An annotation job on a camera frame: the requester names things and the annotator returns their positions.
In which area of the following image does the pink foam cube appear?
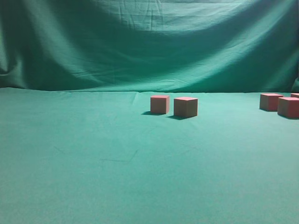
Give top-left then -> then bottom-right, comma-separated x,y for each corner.
259,93 -> 283,112
291,93 -> 299,98
150,95 -> 170,114
173,97 -> 198,118
278,97 -> 299,119

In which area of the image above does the green cloth backdrop and cover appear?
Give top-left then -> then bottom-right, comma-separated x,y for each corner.
0,0 -> 299,224

